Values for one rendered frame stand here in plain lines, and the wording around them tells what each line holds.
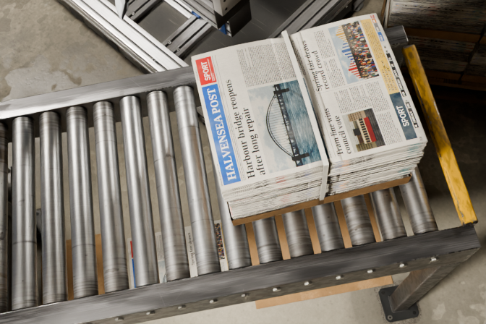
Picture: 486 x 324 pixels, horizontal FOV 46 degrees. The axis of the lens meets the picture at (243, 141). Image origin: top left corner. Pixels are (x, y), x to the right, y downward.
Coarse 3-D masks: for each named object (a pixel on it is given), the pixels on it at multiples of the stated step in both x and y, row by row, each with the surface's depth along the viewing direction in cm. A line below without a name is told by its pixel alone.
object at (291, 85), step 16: (304, 48) 110; (288, 64) 109; (304, 64) 108; (288, 80) 107; (304, 80) 107; (288, 96) 106; (320, 96) 105; (304, 112) 104; (320, 112) 104; (304, 128) 103; (320, 128) 102; (304, 144) 101; (336, 144) 101; (320, 160) 100; (336, 160) 100; (320, 176) 104; (336, 176) 107
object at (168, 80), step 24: (168, 72) 137; (192, 72) 137; (48, 96) 137; (72, 96) 137; (96, 96) 136; (120, 96) 136; (144, 96) 137; (168, 96) 139; (0, 120) 136; (120, 120) 146
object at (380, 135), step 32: (320, 32) 111; (352, 32) 110; (384, 32) 110; (320, 64) 108; (352, 64) 107; (384, 64) 106; (352, 96) 104; (384, 96) 104; (352, 128) 102; (384, 128) 101; (416, 128) 101; (352, 160) 100; (384, 160) 104; (416, 160) 108
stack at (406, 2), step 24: (384, 0) 225; (408, 0) 170; (432, 0) 168; (456, 0) 166; (480, 0) 165; (384, 24) 200; (408, 24) 180; (432, 24) 178; (456, 24) 176; (480, 24) 174; (432, 48) 190; (456, 48) 188; (480, 48) 184; (456, 72) 200; (480, 72) 196; (456, 96) 214; (480, 96) 213
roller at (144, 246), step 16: (128, 96) 136; (128, 112) 134; (128, 128) 132; (128, 144) 130; (144, 144) 132; (128, 160) 129; (144, 160) 130; (128, 176) 127; (144, 176) 127; (128, 192) 126; (144, 192) 125; (144, 208) 124; (144, 224) 122; (144, 240) 120; (144, 256) 119; (144, 272) 118
